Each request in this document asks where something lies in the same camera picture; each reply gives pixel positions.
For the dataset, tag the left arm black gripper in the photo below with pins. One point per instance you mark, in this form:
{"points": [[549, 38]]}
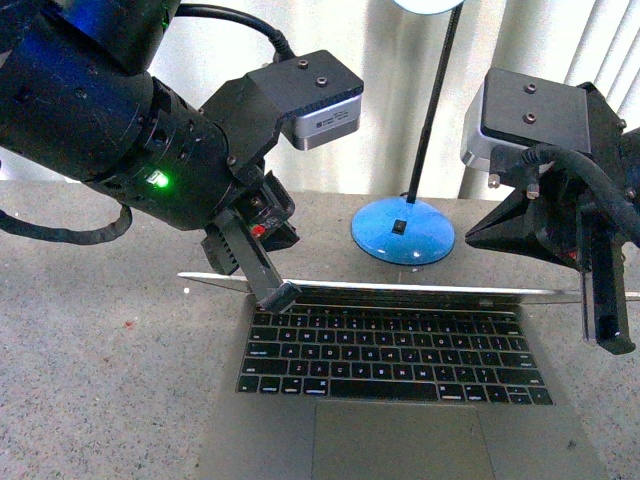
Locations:
{"points": [[251, 112]]}

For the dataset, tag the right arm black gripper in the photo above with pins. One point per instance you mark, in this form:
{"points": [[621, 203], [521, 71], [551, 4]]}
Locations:
{"points": [[575, 210]]}

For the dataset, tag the silver laptop with black keyboard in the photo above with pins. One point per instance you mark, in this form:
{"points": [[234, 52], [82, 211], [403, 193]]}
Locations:
{"points": [[392, 381]]}

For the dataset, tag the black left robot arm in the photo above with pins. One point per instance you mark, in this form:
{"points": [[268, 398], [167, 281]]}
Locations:
{"points": [[78, 99]]}

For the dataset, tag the blue desk lamp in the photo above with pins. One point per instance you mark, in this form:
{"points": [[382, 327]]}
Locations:
{"points": [[404, 230]]}

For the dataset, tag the white curtain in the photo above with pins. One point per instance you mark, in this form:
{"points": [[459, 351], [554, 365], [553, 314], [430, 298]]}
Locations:
{"points": [[395, 52]]}

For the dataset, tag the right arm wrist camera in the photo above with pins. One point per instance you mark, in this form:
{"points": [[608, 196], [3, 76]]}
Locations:
{"points": [[518, 111]]}

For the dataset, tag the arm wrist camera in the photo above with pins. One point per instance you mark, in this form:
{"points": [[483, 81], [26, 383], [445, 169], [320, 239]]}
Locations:
{"points": [[320, 98], [518, 111]]}

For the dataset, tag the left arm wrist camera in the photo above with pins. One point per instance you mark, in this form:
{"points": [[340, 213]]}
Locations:
{"points": [[320, 98]]}

